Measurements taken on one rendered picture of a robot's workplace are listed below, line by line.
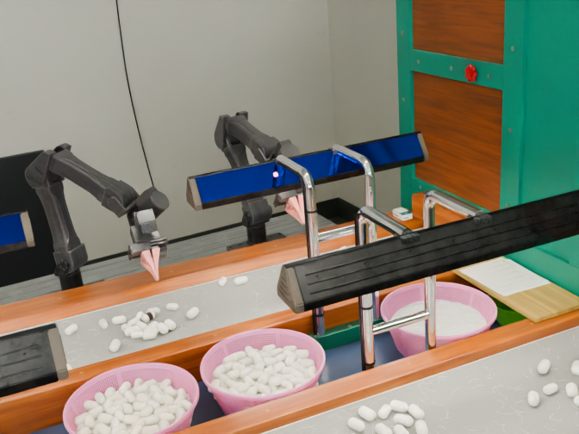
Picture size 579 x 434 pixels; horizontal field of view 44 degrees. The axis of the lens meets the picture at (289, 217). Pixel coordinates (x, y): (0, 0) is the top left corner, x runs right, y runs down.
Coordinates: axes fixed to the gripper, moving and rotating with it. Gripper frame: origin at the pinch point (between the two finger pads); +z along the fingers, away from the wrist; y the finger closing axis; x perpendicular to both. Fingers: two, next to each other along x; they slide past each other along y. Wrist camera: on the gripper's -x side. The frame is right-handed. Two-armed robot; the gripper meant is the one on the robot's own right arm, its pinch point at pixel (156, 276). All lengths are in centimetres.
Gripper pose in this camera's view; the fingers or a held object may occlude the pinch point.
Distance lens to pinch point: 188.0
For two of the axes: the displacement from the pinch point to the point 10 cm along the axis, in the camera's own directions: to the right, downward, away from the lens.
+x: -2.1, 5.0, 8.4
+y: 9.1, -2.0, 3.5
